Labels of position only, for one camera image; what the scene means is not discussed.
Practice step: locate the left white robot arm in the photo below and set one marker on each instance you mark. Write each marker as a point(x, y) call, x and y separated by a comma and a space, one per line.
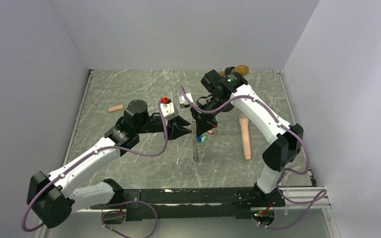
point(54, 196)

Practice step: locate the pink wooden cylinder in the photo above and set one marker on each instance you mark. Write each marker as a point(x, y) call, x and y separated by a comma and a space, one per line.
point(244, 123)

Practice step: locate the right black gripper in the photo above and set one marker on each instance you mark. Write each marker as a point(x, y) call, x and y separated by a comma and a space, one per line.
point(204, 122)

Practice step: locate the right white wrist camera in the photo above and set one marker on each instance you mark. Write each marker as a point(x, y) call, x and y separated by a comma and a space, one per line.
point(183, 102)

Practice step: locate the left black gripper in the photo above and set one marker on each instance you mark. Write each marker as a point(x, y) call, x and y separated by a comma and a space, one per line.
point(176, 132)

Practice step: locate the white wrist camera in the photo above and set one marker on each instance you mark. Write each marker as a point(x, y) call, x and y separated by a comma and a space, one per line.
point(169, 110)
point(183, 102)

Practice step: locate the tan wooden block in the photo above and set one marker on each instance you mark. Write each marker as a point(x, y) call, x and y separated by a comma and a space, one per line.
point(115, 108)

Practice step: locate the black base frame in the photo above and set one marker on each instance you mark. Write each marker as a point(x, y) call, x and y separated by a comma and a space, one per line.
point(237, 202)

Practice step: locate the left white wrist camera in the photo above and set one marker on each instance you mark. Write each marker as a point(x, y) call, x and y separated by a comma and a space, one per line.
point(169, 110)

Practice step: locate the green key tag with key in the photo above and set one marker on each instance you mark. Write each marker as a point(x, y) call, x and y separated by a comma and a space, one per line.
point(203, 138)

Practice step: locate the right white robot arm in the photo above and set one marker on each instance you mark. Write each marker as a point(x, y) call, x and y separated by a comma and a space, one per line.
point(285, 140)

